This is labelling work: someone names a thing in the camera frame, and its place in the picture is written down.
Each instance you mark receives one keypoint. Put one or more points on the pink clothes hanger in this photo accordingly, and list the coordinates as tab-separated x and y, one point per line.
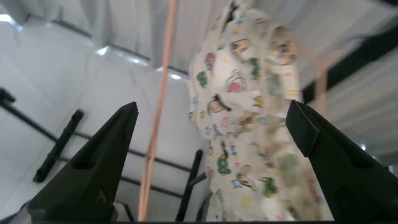
321	90
161	87

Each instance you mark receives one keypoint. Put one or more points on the cream printed garment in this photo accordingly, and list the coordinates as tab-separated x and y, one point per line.
242	93

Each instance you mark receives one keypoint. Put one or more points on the black clothes rack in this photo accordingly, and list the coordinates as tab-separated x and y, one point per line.
59	146

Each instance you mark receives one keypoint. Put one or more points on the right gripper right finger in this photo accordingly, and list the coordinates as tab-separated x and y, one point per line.
357	186

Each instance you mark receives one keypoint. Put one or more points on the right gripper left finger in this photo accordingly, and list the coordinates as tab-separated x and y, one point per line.
90	174

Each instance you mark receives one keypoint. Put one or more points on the white curtain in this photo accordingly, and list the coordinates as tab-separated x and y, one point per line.
124	25

